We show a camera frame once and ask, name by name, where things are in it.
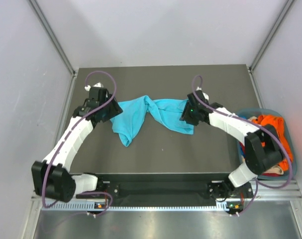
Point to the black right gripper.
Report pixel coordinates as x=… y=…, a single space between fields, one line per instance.
x=185 y=116

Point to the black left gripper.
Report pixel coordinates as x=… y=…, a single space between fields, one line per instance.
x=115 y=110

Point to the orange t shirt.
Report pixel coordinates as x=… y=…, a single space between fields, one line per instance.
x=278 y=123

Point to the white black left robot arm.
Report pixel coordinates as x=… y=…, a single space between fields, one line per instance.
x=51 y=176

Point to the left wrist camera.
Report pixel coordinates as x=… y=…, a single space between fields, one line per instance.
x=97 y=85

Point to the white slotted cable duct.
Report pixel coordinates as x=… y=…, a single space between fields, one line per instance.
x=97 y=206

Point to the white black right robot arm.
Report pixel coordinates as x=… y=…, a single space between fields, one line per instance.
x=238 y=128

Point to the cyan t shirt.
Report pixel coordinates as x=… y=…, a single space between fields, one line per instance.
x=166 y=112

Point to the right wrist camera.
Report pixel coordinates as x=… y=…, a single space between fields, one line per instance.
x=204 y=94

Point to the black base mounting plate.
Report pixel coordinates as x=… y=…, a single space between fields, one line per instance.
x=165 y=200

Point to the blue laundry basket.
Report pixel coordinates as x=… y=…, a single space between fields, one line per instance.
x=256 y=112

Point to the red t shirt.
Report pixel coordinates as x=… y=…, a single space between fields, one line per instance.
x=269 y=176

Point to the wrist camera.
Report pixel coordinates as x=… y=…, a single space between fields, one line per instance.
x=204 y=94
x=97 y=85

